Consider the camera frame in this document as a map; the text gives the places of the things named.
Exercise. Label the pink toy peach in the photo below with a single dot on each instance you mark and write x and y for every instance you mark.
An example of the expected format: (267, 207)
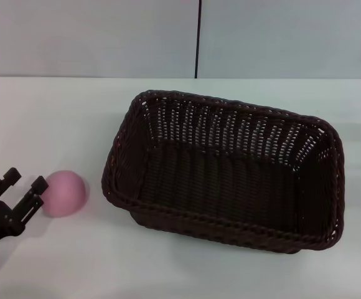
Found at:
(67, 193)

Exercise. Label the dark brown woven basket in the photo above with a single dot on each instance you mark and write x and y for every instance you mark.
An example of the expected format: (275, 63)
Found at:
(218, 180)

